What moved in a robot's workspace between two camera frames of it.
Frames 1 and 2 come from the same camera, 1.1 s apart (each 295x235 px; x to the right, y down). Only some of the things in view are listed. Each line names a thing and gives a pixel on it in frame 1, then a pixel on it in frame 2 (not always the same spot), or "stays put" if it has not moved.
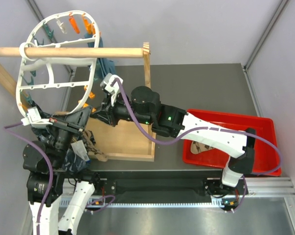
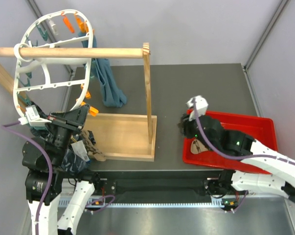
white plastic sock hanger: [56, 86] → [38, 77]
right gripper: [107, 113] → [185, 125]
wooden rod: [67, 52] stays put
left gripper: [78, 118] stays put
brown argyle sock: [196, 148] stays put
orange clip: [85, 105] stays put
